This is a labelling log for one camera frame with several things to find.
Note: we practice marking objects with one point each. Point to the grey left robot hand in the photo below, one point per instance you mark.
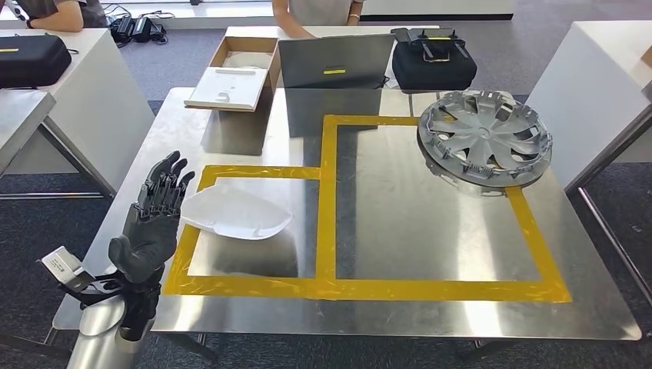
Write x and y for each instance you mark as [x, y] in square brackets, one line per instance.
[150, 234]

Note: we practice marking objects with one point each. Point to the white curved plastic part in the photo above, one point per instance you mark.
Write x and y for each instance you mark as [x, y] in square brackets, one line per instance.
[239, 214]

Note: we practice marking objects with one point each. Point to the stainless steel workbench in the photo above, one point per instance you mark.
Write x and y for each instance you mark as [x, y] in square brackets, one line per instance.
[433, 229]

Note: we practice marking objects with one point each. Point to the cardboard box with white lid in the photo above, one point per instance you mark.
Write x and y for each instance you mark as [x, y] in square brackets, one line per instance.
[229, 89]

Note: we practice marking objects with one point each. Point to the stainless steel table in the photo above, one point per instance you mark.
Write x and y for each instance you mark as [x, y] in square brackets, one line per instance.
[20, 122]
[611, 168]

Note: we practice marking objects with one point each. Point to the black zip case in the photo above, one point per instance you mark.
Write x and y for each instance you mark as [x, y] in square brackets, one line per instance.
[30, 61]

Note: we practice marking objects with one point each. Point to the person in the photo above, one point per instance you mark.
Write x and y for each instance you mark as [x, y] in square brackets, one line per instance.
[321, 12]
[61, 15]

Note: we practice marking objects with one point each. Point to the grey laptop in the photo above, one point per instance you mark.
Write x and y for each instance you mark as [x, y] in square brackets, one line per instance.
[336, 61]

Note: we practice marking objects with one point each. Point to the silver wheel cover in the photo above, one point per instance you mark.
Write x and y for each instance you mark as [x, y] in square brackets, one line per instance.
[484, 137]

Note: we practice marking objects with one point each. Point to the brown cardboard box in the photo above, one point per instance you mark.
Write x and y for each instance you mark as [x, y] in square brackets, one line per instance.
[647, 57]

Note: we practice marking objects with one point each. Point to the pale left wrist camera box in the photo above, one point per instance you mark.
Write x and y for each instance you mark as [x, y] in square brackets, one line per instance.
[61, 265]

